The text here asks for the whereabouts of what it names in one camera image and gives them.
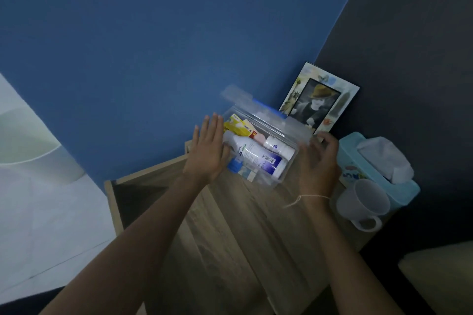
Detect person's right hand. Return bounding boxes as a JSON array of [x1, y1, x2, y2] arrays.
[[297, 130, 342, 199]]

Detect person's left hand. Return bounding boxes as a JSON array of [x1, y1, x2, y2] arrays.
[[183, 113, 232, 185]]

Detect clear plastic medicine box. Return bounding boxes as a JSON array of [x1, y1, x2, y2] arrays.
[[220, 85, 315, 188]]

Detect wooden drawer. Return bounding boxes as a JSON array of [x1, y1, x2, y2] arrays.
[[103, 154, 276, 315]]

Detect person's left forearm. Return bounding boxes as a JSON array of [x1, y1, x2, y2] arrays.
[[38, 174, 211, 315]]

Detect person's right forearm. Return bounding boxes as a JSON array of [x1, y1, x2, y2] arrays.
[[306, 196, 405, 315]]

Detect light blue tissue box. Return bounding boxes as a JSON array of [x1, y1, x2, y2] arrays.
[[335, 132, 421, 212]]

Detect yellow medicine box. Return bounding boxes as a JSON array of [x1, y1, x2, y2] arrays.
[[223, 113, 259, 138]]

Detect small blue-white medicine box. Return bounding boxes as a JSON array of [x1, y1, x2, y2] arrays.
[[240, 165, 258, 183]]

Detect small white pill bottle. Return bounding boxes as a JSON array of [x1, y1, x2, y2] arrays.
[[263, 135, 296, 161]]

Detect large white spray bottle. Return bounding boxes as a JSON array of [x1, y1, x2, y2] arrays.
[[223, 130, 288, 180]]

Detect person's black trousers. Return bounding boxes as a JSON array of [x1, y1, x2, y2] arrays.
[[0, 286, 66, 315]]

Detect white mug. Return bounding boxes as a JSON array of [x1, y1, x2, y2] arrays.
[[335, 179, 392, 233]]

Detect white tissue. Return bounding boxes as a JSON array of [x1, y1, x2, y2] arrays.
[[356, 136, 415, 185]]

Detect wooden nightstand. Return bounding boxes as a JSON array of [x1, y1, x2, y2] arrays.
[[184, 130, 374, 315]]

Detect white trash bin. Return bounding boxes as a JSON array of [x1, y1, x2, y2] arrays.
[[0, 106, 86, 186]]

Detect white string bracelet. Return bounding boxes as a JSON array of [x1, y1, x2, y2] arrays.
[[282, 194, 332, 210]]

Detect pale photo frame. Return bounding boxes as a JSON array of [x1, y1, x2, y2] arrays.
[[279, 63, 360, 135]]

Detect beige bed frame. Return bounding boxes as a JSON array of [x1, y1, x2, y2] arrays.
[[398, 241, 473, 315]]

